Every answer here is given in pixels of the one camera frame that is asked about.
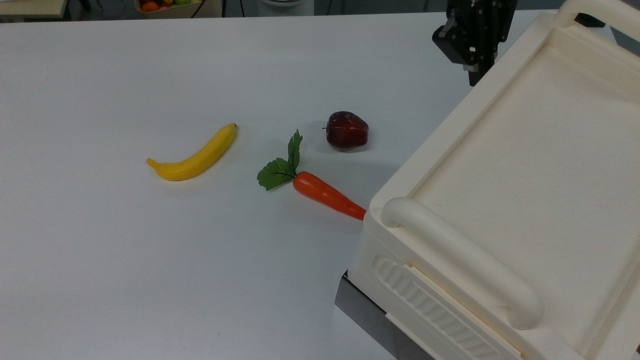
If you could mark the light wooden board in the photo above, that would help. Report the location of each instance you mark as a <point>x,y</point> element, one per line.
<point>30,7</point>

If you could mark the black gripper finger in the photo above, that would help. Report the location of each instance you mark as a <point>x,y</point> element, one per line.
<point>480,65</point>
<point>452,45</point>

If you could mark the yellow toy banana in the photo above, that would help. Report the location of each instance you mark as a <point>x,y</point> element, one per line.
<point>200,160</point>

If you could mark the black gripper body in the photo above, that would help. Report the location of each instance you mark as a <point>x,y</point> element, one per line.
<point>482,22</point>

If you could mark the basket of toy fruit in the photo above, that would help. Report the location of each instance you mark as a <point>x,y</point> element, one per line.
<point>165,7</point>

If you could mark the orange toy carrot green leaves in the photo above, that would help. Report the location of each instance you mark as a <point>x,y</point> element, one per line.
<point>325,195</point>

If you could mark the dark red toy apple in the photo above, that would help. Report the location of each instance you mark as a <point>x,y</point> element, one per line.
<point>346,131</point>

